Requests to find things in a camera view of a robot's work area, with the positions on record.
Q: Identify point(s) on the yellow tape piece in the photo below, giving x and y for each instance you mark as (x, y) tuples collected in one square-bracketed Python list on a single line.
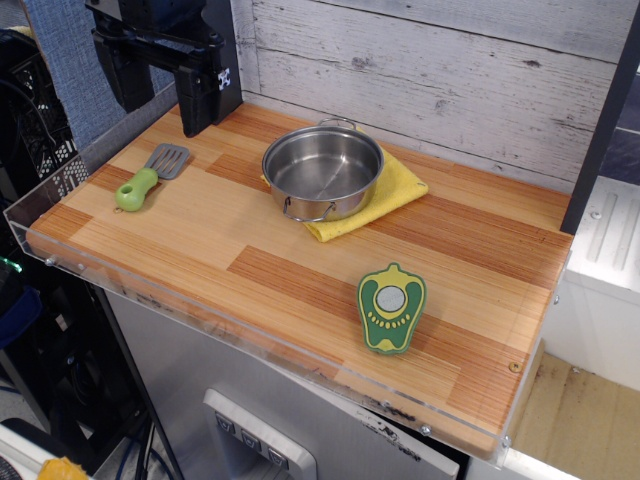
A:
[(61, 469)]

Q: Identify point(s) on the green yellow pepper toy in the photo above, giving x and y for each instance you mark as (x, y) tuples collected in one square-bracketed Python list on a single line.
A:
[(390, 305)]

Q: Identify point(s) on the dark grey right post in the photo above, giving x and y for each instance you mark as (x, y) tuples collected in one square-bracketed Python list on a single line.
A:
[(614, 103)]

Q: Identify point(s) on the dark grey left post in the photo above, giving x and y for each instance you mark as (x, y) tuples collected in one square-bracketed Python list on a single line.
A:
[(218, 15)]

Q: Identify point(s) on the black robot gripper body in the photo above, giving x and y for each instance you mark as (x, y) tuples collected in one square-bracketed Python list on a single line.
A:
[(138, 24)]

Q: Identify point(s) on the black plastic crate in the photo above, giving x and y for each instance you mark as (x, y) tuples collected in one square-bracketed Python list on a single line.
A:
[(36, 140)]

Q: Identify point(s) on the dark grey post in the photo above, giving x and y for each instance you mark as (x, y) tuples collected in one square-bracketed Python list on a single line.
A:
[(614, 103), (218, 15)]

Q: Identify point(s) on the grey metal cabinet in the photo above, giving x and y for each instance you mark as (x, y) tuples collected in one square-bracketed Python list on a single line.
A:
[(211, 400)]

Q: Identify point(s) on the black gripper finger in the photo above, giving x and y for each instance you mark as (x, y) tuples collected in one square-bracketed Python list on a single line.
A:
[(197, 87), (126, 72)]

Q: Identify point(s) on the green handled grey spatula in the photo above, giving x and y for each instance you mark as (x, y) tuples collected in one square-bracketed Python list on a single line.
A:
[(165, 163)]

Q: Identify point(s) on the silver steel pot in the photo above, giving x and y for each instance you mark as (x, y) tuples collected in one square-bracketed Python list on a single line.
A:
[(323, 173)]

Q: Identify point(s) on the clear acrylic table guard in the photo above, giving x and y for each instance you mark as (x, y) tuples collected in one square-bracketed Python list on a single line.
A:
[(212, 250)]

